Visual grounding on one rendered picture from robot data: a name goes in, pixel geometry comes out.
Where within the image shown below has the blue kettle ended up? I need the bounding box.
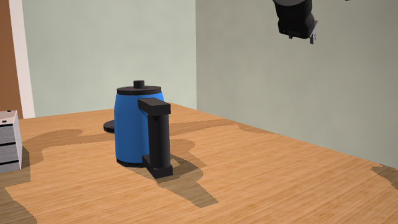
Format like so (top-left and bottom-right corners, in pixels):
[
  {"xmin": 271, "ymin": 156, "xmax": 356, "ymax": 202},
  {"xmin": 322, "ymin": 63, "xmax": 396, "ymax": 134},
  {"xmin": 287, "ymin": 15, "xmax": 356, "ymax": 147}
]
[{"xmin": 114, "ymin": 80, "xmax": 173, "ymax": 179}]

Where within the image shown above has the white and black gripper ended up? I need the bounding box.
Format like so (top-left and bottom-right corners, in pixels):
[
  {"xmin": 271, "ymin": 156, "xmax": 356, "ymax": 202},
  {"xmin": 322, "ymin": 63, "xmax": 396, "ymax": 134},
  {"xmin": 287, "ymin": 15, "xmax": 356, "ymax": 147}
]
[{"xmin": 273, "ymin": 0, "xmax": 318, "ymax": 44}]

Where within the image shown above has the black round disc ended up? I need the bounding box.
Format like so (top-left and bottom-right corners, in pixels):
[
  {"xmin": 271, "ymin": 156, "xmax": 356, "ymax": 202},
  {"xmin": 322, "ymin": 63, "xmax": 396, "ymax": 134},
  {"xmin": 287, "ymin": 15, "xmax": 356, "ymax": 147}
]
[{"xmin": 103, "ymin": 120, "xmax": 114, "ymax": 133}]

